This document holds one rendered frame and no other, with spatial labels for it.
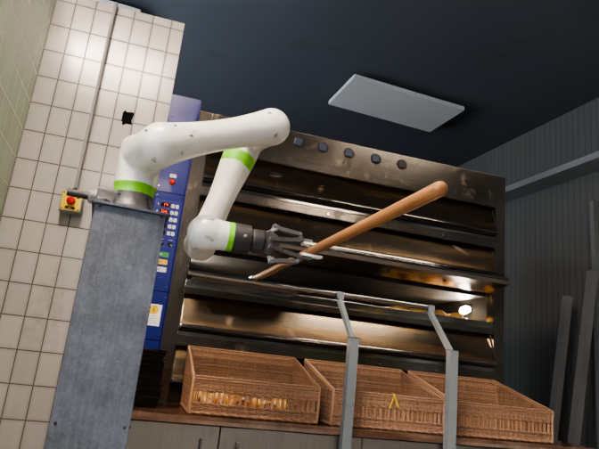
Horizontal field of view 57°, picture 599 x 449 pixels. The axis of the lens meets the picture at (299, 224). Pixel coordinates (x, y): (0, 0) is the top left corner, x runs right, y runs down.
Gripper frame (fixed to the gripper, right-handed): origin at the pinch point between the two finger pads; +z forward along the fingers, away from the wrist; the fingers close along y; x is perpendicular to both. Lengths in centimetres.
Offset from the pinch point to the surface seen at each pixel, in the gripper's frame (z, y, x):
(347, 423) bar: 39, 57, -56
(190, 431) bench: -24, 65, -61
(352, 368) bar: 39, 35, -56
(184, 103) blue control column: -47, -94, -112
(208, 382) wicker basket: -19, 46, -66
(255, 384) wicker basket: 1, 45, -66
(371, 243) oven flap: 68, -36, -116
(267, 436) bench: 7, 65, -61
